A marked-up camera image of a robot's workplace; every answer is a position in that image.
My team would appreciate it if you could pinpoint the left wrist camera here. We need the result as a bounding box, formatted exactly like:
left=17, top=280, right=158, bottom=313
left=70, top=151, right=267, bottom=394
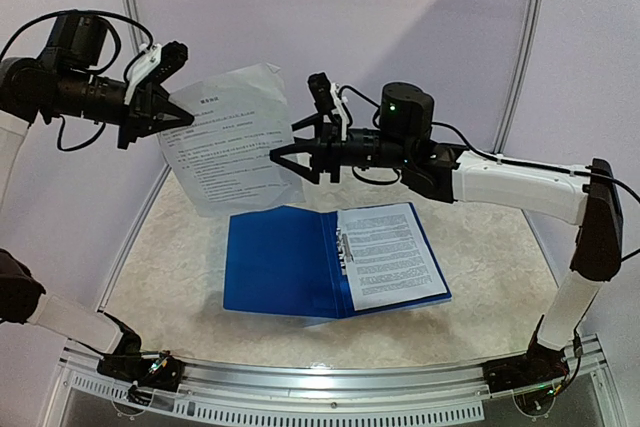
left=124, top=41, right=189, bottom=105

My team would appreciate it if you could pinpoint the printed paper sheet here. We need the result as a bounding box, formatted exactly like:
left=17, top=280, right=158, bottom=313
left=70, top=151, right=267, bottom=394
left=337, top=203, right=452, bottom=314
left=159, top=63, right=305, bottom=217

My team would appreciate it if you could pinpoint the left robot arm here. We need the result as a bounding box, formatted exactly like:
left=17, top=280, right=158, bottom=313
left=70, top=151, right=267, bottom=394
left=1, top=9, right=194, bottom=381

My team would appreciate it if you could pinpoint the right aluminium frame post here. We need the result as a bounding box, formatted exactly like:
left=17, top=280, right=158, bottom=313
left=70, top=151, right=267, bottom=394
left=492, top=0, right=542, bottom=153

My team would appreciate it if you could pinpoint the blue file folder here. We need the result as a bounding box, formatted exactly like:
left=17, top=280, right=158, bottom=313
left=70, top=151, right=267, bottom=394
left=222, top=202, right=454, bottom=321

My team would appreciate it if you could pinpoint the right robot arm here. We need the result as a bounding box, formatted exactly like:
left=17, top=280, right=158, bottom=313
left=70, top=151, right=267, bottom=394
left=270, top=75, right=623, bottom=391

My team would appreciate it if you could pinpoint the aluminium front rail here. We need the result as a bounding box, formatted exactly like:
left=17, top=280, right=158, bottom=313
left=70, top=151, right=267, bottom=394
left=44, top=336, right=626, bottom=426

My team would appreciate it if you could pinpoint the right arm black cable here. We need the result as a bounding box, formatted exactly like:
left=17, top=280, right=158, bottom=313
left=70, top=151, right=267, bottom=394
left=339, top=84, right=640, bottom=263

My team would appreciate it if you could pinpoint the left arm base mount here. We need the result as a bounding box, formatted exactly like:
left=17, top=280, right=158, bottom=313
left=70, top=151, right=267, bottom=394
left=97, top=314, right=186, bottom=393

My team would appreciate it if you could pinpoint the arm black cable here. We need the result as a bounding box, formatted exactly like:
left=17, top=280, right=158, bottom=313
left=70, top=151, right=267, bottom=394
left=0, top=9, right=156, bottom=152
left=339, top=84, right=640, bottom=263

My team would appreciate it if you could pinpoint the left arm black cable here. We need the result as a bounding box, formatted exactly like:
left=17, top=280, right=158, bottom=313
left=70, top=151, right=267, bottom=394
left=0, top=9, right=156, bottom=152

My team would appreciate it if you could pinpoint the metal folder clip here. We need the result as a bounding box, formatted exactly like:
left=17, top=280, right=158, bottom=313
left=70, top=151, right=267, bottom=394
left=336, top=227, right=354, bottom=276

